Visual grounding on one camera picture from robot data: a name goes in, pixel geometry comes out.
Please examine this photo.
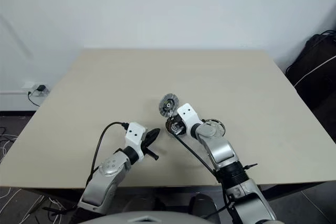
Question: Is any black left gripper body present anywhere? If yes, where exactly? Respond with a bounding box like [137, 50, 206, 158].
[140, 134, 152, 154]

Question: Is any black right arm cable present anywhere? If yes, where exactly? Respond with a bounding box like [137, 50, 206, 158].
[170, 130, 237, 220]

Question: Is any grey robot torso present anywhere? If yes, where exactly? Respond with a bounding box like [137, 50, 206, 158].
[78, 209, 229, 224]

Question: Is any black bag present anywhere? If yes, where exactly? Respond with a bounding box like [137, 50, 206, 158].
[285, 30, 336, 128]

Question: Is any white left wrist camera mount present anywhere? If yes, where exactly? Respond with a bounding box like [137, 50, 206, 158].
[124, 122, 147, 161]

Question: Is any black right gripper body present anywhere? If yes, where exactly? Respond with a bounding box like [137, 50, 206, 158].
[173, 114, 188, 134]

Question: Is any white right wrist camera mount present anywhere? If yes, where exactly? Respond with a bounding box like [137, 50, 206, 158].
[176, 103, 204, 138]

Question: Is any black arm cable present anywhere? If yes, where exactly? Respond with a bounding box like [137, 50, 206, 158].
[84, 121, 130, 186]
[170, 130, 237, 220]

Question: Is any white floor cable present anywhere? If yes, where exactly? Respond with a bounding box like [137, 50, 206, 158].
[0, 132, 17, 162]
[0, 186, 66, 216]

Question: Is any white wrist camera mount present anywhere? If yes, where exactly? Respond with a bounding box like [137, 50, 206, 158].
[124, 122, 147, 161]
[176, 103, 204, 138]

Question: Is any silver spoked rotor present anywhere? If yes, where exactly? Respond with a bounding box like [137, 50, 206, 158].
[159, 92, 180, 118]

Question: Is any thin white cord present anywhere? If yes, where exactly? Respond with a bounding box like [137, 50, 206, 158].
[293, 55, 336, 87]

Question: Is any white wall socket strip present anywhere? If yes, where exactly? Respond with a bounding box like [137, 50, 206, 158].
[22, 81, 51, 97]

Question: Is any dark rounded shape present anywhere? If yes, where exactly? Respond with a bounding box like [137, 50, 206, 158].
[188, 193, 220, 217]

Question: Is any round motor housing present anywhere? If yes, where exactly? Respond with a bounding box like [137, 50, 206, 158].
[164, 117, 185, 138]

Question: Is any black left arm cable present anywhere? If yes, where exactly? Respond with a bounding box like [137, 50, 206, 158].
[84, 121, 130, 186]

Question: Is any black adapter cable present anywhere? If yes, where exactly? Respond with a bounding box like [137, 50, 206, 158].
[27, 90, 40, 107]

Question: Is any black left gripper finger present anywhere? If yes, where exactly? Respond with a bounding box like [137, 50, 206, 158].
[145, 148, 160, 162]
[145, 127, 162, 144]

